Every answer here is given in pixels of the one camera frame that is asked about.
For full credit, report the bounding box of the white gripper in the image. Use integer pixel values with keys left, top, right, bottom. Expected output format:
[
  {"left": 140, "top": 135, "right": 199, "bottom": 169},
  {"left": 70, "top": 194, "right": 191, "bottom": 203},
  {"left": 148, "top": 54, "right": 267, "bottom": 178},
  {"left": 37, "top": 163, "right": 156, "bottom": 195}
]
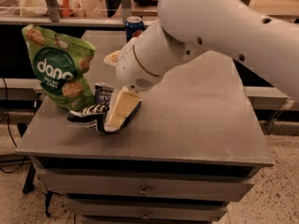
[{"left": 104, "top": 38, "right": 163, "bottom": 129}]

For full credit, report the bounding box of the blue chip bag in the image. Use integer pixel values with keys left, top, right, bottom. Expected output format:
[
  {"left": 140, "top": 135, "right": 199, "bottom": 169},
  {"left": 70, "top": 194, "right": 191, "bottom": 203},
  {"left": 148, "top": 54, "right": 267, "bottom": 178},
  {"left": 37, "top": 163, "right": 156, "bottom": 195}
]
[{"left": 66, "top": 81, "right": 143, "bottom": 133}]

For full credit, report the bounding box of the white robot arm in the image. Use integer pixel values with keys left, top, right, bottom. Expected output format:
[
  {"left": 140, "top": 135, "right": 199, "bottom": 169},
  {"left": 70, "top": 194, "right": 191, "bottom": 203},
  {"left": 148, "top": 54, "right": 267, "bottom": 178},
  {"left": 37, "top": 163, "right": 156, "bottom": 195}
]
[{"left": 115, "top": 0, "right": 299, "bottom": 102}]

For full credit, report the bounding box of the green rice chip bag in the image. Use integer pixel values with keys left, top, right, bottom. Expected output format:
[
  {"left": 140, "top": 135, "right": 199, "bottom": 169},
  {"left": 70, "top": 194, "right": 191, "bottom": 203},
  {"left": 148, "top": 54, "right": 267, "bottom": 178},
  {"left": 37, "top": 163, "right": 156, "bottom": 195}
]
[{"left": 21, "top": 24, "right": 95, "bottom": 110}]

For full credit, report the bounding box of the orange and white bag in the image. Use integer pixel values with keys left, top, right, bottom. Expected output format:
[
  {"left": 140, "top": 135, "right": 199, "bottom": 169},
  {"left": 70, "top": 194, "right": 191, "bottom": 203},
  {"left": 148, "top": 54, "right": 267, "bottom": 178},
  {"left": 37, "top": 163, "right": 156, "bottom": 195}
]
[{"left": 57, "top": 0, "right": 86, "bottom": 18}]

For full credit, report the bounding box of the blue Pepsi can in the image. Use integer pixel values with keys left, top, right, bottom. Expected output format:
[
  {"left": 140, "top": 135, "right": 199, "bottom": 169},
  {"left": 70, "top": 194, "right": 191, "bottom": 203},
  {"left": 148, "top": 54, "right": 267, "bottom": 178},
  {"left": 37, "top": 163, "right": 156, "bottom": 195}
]
[{"left": 125, "top": 16, "right": 144, "bottom": 40}]

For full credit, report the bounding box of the grey drawer cabinet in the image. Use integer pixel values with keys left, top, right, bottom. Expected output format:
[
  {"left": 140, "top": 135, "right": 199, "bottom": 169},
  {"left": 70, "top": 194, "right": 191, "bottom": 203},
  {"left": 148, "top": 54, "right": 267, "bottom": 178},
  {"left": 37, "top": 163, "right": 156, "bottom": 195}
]
[{"left": 16, "top": 30, "right": 276, "bottom": 224}]

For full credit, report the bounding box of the top grey drawer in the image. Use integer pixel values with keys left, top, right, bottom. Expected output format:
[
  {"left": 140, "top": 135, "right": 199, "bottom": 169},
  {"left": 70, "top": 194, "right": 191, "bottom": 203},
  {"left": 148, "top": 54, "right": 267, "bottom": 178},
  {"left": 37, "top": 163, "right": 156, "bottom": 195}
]
[{"left": 36, "top": 168, "right": 254, "bottom": 202}]

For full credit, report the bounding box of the grey drawer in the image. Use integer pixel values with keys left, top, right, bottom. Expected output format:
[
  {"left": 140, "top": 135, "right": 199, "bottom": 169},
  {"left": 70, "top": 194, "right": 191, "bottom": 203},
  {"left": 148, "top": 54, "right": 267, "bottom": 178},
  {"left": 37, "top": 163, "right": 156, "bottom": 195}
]
[
  {"left": 66, "top": 199, "right": 227, "bottom": 222},
  {"left": 36, "top": 168, "right": 254, "bottom": 202}
]

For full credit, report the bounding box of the black stand leg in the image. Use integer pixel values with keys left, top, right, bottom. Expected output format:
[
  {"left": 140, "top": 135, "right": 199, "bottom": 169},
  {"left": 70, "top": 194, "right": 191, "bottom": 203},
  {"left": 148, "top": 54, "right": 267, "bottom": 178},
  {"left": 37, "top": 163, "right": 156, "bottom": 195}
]
[{"left": 17, "top": 123, "right": 36, "bottom": 194}]

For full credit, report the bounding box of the black cable on floor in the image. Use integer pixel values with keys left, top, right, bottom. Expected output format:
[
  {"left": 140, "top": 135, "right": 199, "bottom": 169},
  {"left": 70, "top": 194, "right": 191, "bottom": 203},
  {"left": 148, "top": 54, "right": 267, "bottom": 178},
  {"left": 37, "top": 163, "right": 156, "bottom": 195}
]
[{"left": 0, "top": 77, "right": 29, "bottom": 174}]

